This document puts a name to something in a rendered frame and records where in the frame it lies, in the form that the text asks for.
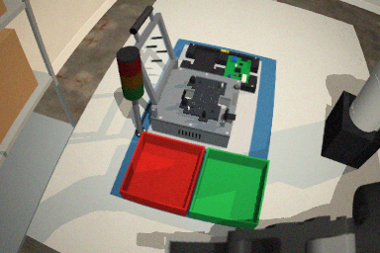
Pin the green bin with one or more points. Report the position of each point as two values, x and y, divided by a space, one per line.
231 190

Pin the green circuit board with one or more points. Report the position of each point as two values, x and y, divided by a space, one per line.
237 68

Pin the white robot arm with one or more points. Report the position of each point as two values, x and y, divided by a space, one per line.
365 109

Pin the red bin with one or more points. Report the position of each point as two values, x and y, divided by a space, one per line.
162 173

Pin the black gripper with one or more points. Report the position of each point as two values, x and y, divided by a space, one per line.
283 238

